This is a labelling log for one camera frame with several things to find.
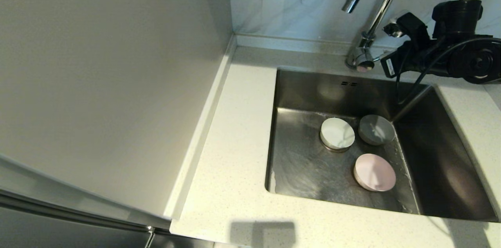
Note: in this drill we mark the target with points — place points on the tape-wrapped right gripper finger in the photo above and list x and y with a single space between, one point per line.
411 27
393 66

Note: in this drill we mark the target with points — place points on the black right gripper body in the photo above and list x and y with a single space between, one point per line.
430 58

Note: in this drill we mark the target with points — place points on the steel bowl with white inside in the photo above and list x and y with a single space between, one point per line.
376 129

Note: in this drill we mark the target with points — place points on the pink bowl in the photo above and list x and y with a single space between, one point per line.
374 172

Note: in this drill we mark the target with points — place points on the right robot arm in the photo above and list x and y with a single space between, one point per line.
481 60

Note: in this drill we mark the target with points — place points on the stainless steel sink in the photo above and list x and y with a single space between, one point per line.
305 169

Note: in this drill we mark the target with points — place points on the chrome gooseneck faucet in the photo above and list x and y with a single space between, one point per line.
362 54

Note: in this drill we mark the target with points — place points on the round metal drain strainer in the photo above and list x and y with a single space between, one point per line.
338 150

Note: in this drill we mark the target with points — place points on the tall grey cabinet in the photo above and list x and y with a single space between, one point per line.
98 83

